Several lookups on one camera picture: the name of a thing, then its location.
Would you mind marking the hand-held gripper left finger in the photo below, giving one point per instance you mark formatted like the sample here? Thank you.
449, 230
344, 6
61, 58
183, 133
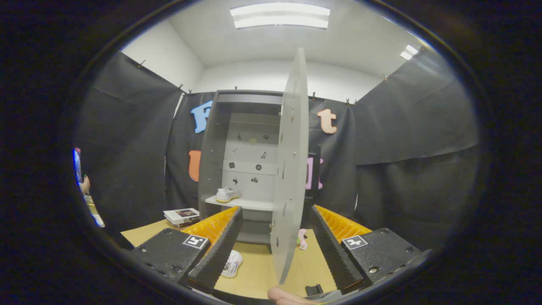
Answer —
222, 252

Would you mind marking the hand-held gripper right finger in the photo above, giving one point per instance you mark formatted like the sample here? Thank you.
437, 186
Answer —
332, 250

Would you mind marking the white shoe red blue stripes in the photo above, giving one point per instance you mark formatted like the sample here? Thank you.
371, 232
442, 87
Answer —
233, 264

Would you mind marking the white shoe tan sole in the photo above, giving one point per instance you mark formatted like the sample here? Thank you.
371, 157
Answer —
226, 195

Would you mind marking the light grey shoe cabinet door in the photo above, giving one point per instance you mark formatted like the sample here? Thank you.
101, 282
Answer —
292, 190

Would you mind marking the grey shoe cabinet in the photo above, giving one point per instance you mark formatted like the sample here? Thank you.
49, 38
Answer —
211, 169

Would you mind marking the pink green plush toy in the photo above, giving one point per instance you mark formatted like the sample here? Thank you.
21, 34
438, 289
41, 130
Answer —
302, 237

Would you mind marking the stack of books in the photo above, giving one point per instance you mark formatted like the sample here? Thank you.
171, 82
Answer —
182, 214

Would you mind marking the black backdrop cloth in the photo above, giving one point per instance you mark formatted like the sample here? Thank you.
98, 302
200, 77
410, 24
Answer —
402, 148

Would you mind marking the small ceiling light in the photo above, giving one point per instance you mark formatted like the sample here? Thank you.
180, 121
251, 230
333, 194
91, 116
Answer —
409, 51

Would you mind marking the long ceiling light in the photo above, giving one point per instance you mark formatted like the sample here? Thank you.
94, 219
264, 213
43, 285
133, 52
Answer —
279, 15

